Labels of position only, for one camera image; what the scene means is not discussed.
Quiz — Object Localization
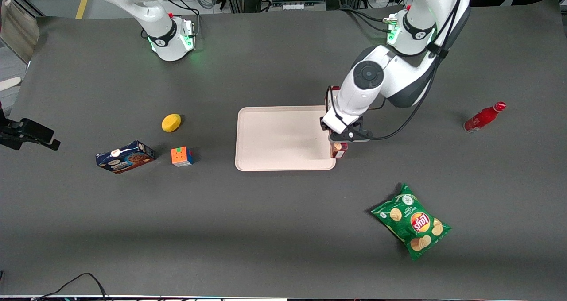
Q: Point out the red plaid cookie box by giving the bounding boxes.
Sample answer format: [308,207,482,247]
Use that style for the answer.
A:
[326,85,349,159]

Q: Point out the white plastic tray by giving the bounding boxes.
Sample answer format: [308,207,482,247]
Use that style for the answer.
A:
[235,106,337,172]

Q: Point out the dark blue cookie box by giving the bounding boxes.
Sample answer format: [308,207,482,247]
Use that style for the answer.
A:
[96,140,156,174]

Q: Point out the green Lay's chips bag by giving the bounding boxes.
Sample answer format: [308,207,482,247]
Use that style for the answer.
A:
[371,183,452,262]

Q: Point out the red Coca-Cola bottle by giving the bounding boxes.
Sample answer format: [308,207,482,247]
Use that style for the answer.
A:
[463,101,507,134]

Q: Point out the orange Rubik's cube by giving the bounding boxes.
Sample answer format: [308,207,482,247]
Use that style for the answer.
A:
[171,147,194,167]

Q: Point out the yellow lemon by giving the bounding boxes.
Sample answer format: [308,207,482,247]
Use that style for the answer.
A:
[161,113,182,133]

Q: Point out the brown wooden board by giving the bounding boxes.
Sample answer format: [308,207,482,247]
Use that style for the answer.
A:
[0,0,45,65]

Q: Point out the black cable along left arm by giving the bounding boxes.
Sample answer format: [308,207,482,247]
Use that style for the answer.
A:
[363,0,470,141]

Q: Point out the black cables by arm base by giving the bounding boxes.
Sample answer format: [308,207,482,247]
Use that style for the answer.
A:
[339,5,399,32]

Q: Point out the black cable at table edge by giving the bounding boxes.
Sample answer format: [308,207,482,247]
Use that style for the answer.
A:
[33,273,111,301]

